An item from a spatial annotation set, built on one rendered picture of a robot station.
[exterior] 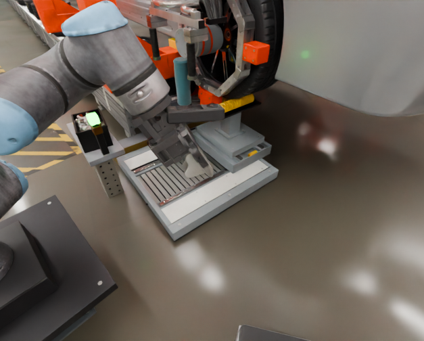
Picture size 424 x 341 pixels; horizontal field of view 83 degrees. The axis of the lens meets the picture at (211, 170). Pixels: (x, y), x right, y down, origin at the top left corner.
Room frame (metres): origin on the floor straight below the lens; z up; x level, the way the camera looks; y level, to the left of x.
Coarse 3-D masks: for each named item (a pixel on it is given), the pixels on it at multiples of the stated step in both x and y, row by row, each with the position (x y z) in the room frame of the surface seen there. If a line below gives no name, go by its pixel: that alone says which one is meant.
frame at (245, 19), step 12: (180, 0) 1.53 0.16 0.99; (228, 0) 1.22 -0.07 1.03; (240, 0) 1.23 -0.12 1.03; (180, 12) 1.54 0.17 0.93; (240, 12) 1.16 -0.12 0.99; (180, 24) 1.55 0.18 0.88; (240, 24) 1.15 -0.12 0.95; (252, 24) 1.17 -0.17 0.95; (240, 36) 1.15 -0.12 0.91; (252, 36) 1.17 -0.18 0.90; (240, 48) 1.15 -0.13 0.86; (240, 60) 1.14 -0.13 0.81; (240, 72) 1.14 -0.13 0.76; (204, 84) 1.37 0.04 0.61; (216, 84) 1.35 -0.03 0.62; (228, 84) 1.20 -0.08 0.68
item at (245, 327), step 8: (240, 328) 0.22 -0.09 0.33; (248, 328) 0.22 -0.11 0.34; (256, 328) 0.22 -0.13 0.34; (240, 336) 0.20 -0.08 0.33; (248, 336) 0.20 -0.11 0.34; (256, 336) 0.20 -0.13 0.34; (264, 336) 0.20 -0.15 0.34; (272, 336) 0.20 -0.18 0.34; (280, 336) 0.20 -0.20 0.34; (288, 336) 0.20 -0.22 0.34
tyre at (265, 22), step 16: (256, 0) 1.21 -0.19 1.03; (272, 0) 1.22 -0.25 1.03; (256, 16) 1.20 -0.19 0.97; (272, 16) 1.18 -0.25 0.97; (256, 32) 1.19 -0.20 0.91; (272, 32) 1.17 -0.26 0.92; (272, 48) 1.17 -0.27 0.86; (272, 64) 1.19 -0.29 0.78; (256, 80) 1.17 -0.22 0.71; (272, 80) 1.27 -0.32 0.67; (224, 96) 1.36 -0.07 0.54; (240, 96) 1.26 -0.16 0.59
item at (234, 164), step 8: (200, 136) 1.53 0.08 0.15; (200, 144) 1.46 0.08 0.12; (208, 144) 1.42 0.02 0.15; (264, 144) 1.42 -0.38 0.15; (208, 152) 1.38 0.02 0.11; (216, 152) 1.30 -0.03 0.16; (224, 152) 1.32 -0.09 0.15; (248, 152) 1.33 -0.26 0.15; (256, 152) 1.29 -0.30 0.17; (264, 152) 1.34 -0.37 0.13; (216, 160) 1.30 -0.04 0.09; (224, 160) 1.24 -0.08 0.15; (232, 160) 1.24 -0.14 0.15; (240, 160) 1.21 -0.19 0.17; (248, 160) 1.25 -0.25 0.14; (256, 160) 1.30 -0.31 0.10; (232, 168) 1.17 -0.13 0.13; (240, 168) 1.21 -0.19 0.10
